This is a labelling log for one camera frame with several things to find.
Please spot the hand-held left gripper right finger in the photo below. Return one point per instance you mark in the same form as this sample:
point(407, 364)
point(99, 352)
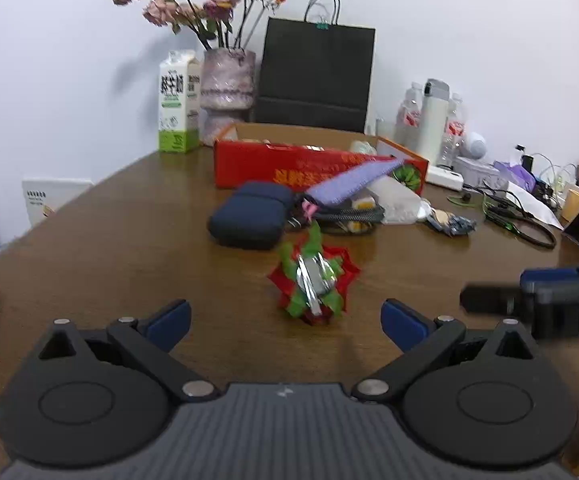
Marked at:
point(402, 327)

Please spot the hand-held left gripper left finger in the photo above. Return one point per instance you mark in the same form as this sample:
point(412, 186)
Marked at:
point(169, 326)

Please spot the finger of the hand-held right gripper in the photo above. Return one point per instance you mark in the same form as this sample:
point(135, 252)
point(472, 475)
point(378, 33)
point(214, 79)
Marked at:
point(489, 300)
point(549, 275)

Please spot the red green paper ornament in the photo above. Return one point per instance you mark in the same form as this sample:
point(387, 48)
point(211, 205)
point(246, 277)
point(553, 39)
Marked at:
point(314, 280)

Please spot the navy zipper case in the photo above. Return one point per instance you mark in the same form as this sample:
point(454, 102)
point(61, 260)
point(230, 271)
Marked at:
point(249, 215)

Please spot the red cardboard box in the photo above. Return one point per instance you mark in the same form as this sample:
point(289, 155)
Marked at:
point(249, 162)

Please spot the brown wooden desktop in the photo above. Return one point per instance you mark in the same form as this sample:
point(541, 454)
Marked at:
point(119, 260)

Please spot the white paper sheet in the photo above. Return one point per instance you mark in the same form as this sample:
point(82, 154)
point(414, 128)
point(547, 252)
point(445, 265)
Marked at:
point(534, 205)

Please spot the clear plastic bag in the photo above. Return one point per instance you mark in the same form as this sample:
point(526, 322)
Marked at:
point(399, 202)

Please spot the clear plastic container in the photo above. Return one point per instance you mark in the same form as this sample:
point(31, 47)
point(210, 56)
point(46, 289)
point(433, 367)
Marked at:
point(477, 170)

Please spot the white power strip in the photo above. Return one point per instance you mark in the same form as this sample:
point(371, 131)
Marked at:
point(444, 177)

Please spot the white round device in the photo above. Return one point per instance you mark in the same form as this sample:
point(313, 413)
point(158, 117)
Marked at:
point(474, 145)

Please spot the purple knitted cloth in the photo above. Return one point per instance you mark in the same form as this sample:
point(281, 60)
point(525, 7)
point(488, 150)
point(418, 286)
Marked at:
point(349, 180)

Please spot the white desk calendar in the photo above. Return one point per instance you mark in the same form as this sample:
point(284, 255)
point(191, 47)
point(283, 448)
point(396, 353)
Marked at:
point(54, 197)

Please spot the white thermos bottle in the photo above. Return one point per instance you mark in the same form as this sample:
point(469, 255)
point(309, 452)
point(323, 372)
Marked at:
point(432, 120)

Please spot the clear drinking glass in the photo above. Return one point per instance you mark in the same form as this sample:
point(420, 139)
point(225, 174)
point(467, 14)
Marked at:
point(384, 129)

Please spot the white green milk carton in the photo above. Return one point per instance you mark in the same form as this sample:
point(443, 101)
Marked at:
point(174, 110)

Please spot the pink mottled vase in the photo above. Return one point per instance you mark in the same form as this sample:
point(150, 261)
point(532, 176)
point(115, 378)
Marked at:
point(227, 85)

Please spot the black paper bag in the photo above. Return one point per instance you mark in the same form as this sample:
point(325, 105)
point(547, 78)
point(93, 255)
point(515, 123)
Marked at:
point(314, 75)

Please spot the green binder clip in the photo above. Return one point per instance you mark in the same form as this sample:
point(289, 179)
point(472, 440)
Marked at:
point(322, 24)

